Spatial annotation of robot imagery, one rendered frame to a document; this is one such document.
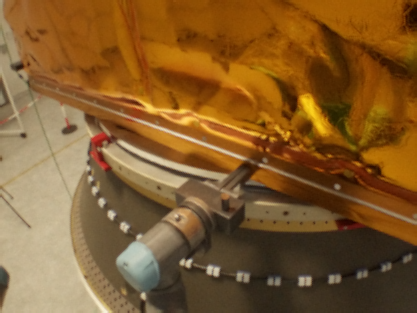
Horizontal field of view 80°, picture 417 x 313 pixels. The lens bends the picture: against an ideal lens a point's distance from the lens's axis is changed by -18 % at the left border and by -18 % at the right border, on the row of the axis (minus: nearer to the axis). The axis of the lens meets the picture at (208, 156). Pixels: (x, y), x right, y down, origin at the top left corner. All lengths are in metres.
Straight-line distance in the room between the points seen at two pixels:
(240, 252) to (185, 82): 0.43
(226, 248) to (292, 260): 0.17
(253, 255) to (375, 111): 0.49
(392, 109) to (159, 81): 0.45
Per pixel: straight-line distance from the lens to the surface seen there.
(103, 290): 1.19
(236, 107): 0.54
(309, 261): 0.78
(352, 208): 0.58
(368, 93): 0.42
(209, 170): 0.68
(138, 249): 0.47
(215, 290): 0.84
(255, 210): 0.66
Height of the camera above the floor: 2.16
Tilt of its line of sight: 34 degrees down
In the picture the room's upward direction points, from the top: 5 degrees counter-clockwise
